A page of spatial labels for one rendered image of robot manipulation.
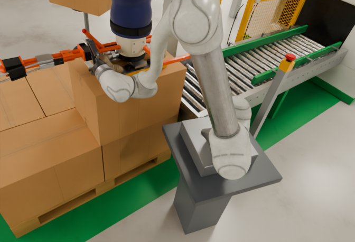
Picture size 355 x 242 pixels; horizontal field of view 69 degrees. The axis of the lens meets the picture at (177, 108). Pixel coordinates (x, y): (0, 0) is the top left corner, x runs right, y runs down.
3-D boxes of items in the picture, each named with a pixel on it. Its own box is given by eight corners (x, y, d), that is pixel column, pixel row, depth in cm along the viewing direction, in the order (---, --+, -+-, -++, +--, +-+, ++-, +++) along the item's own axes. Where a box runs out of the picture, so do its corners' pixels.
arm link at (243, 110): (241, 124, 138) (255, 92, 123) (242, 150, 124) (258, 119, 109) (211, 118, 138) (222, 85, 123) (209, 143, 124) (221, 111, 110)
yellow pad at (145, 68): (158, 58, 163) (158, 52, 160) (167, 67, 158) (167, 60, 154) (107, 72, 146) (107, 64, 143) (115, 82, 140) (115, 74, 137)
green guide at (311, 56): (336, 47, 311) (340, 40, 305) (344, 52, 305) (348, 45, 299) (250, 83, 228) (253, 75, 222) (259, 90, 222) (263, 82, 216)
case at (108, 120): (149, 84, 210) (152, 38, 183) (178, 114, 188) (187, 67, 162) (75, 107, 179) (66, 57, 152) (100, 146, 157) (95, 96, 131)
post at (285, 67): (243, 148, 246) (287, 57, 179) (248, 152, 242) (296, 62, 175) (238, 151, 242) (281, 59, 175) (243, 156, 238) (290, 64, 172)
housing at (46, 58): (51, 59, 130) (49, 52, 127) (55, 66, 126) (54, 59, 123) (36, 63, 127) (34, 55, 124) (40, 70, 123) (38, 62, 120)
